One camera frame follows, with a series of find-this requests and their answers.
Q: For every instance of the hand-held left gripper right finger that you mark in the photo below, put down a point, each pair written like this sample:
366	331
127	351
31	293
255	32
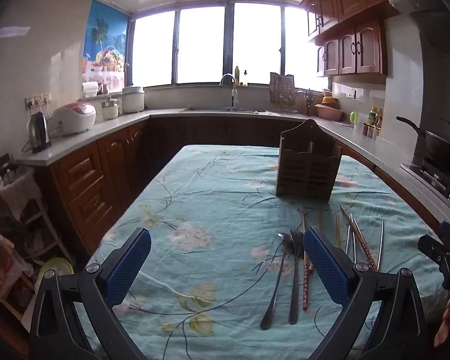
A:
328	266

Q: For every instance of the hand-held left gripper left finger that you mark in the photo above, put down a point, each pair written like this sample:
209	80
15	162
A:
129	266

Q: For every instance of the metal fork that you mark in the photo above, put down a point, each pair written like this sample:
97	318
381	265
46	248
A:
293	292

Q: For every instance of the metal spoon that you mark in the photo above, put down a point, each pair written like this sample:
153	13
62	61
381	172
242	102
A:
275	292

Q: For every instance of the wooden utensil holder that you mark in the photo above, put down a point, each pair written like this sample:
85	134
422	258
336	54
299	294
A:
307	168

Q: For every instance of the metal chopstick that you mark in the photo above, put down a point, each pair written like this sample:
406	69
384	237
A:
348	240
355	247
380	243

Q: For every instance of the steel gas stove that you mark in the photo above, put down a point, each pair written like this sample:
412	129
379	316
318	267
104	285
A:
435	180

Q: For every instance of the green plate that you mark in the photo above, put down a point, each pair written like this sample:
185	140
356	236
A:
56	266

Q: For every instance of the black wok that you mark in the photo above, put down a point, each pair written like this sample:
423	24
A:
440	144

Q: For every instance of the wooden base cabinets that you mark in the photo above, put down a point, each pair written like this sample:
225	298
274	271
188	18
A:
97	180

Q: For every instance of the teal floral tablecloth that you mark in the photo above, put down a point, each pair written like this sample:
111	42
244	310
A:
217	202

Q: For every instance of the white stool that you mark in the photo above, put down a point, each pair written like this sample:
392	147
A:
26	195

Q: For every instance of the patterned cloth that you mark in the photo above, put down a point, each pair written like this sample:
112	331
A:
0	258

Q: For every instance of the spice jar set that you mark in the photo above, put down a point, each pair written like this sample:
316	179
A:
370	130

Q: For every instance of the red label sauce bottle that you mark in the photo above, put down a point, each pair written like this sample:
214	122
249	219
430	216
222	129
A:
379	118

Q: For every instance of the green label sauce bottle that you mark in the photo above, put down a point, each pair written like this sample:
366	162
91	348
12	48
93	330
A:
372	115

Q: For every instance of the green round plastic gadget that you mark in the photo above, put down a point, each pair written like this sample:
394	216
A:
353	117

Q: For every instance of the pink plastic basin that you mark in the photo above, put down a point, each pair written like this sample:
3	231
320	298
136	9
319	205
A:
328	113

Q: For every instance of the small white electric pot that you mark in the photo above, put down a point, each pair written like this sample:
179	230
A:
110	109

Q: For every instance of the red and white rice cooker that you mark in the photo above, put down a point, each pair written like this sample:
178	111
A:
73	118

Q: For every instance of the steel electric kettle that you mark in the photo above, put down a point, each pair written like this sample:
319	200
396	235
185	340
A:
39	133

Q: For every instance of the wooden knife block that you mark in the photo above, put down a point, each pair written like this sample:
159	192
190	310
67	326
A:
309	105

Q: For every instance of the yellow bowl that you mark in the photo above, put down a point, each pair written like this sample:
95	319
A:
329	101

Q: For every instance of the white round rice cooker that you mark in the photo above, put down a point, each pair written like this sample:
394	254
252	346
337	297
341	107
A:
133	100

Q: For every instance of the metal cup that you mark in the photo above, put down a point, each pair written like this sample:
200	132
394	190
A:
104	89

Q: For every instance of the steel kitchen sink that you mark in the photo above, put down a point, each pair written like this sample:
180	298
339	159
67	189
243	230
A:
221	110

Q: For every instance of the wooden cutting board rack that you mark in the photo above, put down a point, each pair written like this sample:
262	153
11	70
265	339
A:
282	90

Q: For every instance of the chrome kitchen faucet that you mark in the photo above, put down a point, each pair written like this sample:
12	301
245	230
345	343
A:
233	93

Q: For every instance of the clear pump soap bottle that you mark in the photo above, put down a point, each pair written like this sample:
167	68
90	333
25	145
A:
245	79

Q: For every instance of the bottles on window sill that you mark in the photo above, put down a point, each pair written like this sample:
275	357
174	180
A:
237	77

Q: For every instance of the steel range hood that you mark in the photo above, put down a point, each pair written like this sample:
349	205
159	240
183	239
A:
435	18

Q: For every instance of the dark framed kitchen window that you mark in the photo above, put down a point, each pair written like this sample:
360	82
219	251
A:
202	45

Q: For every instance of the white wall socket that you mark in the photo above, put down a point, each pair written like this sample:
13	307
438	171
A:
350	93

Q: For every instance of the wall power outlet strip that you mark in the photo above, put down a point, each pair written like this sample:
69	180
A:
38	101

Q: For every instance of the short wooden wall cabinets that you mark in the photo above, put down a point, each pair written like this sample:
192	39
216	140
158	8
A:
354	50

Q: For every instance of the tropical fruit wall poster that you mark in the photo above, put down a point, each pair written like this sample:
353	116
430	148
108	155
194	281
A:
105	37

